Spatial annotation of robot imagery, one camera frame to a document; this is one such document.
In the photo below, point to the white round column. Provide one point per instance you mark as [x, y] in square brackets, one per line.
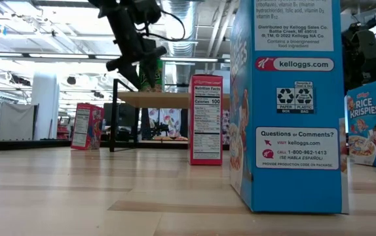
[45, 108]

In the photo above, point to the small black ceiling dome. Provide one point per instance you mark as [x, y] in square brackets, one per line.
[71, 80]

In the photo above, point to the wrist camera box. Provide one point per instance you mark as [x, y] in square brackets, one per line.
[147, 11]
[368, 44]

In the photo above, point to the red Froot Loops cereal box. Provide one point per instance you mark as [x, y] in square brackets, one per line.
[83, 128]
[206, 124]

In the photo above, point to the red tool cart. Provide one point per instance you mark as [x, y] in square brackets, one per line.
[63, 131]

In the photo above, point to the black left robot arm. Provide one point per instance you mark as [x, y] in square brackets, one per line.
[109, 2]

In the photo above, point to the silver ceiling ventilation duct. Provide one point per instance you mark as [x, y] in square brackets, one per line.
[181, 49]

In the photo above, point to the green Apple Jacks cereal box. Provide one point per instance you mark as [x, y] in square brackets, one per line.
[159, 75]

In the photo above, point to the wooden shelf black metal frame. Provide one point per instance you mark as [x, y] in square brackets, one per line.
[161, 100]

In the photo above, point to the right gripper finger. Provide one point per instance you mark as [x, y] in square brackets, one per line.
[351, 75]

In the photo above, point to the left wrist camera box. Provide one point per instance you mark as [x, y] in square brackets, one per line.
[147, 11]

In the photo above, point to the long ceiling light strip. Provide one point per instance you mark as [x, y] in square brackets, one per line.
[60, 56]

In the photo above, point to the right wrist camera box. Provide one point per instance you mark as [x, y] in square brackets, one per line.
[368, 44]

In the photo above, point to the white partition screen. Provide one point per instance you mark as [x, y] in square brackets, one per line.
[14, 121]

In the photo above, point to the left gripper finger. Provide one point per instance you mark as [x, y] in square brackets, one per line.
[149, 70]
[129, 77]

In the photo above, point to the dark background monitor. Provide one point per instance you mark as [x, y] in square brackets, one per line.
[125, 114]

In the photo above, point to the blue Rice Krispies cereal box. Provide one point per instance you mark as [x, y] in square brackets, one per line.
[371, 131]
[293, 183]

